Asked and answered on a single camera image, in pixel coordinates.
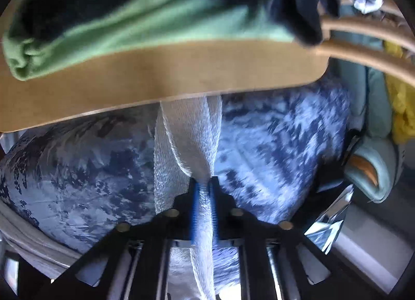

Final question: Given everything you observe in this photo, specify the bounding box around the light grey cloth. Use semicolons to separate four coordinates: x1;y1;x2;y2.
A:
0;203;85;280

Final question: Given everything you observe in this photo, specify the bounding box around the green folded garment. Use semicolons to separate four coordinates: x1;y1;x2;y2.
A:
2;0;296;82

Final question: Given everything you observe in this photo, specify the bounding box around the dark navy garment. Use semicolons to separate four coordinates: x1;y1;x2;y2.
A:
19;0;342;46

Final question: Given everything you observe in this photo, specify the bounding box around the pale green mattress pad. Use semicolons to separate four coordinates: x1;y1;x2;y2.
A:
334;57;395;139

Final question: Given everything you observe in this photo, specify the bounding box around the blue white mottled blanket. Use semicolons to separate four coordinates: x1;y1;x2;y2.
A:
0;83;355;295

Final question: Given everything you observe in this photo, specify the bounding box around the shiny clear plastic wrap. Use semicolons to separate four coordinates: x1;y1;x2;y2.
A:
304;186;355;253

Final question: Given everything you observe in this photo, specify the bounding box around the wooden chair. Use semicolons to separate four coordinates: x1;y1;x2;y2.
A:
0;0;415;134

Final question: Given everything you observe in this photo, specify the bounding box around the white fleece sweater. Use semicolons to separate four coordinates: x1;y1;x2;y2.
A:
152;93;225;300

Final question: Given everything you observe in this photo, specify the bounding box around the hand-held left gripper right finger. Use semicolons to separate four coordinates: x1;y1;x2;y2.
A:
209;177;345;300

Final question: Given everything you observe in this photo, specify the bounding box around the yellow cloth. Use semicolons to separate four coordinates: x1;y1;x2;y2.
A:
383;41;415;145

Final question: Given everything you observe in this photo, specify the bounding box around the teal slipper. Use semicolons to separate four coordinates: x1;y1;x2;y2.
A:
344;136;406;204

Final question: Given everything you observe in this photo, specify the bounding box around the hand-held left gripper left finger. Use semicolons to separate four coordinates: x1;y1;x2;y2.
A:
50;178;200;300

